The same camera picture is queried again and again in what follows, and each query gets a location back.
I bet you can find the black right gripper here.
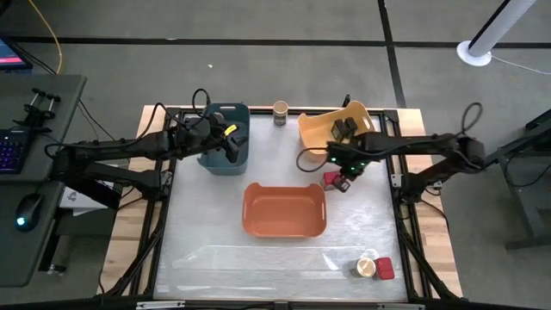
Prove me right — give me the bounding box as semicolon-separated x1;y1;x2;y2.
325;141;375;194

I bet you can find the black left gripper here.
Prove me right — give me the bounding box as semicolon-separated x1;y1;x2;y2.
183;112;250;164

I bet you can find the red cap spice bottle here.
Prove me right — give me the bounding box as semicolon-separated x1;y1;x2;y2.
372;257;396;282
320;170;342;192

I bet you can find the teal plastic bin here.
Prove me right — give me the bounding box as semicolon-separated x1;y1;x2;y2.
196;102;251;177

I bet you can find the wooden lid spice jar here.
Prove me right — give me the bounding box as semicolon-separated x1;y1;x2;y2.
272;100;289;127
349;257;378;280

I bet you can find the yellow plastic bin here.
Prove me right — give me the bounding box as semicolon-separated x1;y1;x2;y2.
297;100;377;164

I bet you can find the orange plastic bin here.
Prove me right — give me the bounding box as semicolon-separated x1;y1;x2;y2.
241;182;328;239

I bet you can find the clear plastic table cover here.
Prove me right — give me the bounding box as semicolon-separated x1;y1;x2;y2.
153;112;409;301

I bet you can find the white box with logo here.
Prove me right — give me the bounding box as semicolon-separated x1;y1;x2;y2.
59;184;122;217

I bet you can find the white tower fan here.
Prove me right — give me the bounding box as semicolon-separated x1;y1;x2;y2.
455;0;539;68

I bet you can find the dark metal stand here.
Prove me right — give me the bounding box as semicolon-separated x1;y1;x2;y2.
494;107;551;251

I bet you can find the dark grey desk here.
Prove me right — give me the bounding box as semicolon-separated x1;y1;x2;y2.
0;73;88;288

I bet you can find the black desk clamp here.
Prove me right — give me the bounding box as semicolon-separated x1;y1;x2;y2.
12;88;62;130

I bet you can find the black desk leg with caster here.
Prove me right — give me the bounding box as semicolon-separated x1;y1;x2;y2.
37;210;74;276

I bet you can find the black computer mouse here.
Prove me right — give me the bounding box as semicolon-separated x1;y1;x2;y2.
15;193;45;233

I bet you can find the backlit black keyboard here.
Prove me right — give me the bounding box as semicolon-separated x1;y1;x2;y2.
0;127;28;176

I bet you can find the desk monitor screen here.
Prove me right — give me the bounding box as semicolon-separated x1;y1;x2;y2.
0;37;34;72

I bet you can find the black metal table frame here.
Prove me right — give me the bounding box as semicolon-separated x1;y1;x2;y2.
96;95;464;303

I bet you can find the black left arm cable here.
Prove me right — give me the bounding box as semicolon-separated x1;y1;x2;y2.
144;88;213;140

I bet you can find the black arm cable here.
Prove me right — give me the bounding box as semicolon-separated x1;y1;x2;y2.
461;102;484;137
144;88;213;140

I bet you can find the silver metal bracket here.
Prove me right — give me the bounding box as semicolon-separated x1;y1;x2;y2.
377;303;426;310
135;301;186;310

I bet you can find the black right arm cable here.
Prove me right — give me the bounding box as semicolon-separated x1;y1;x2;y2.
461;102;484;137

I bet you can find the thin black desk cable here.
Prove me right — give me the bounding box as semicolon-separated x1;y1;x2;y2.
77;99;120;143

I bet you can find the yellow cable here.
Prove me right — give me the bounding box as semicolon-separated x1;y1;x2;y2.
27;0;64;75

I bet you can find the white fan cable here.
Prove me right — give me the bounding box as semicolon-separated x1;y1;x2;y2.
490;54;551;77

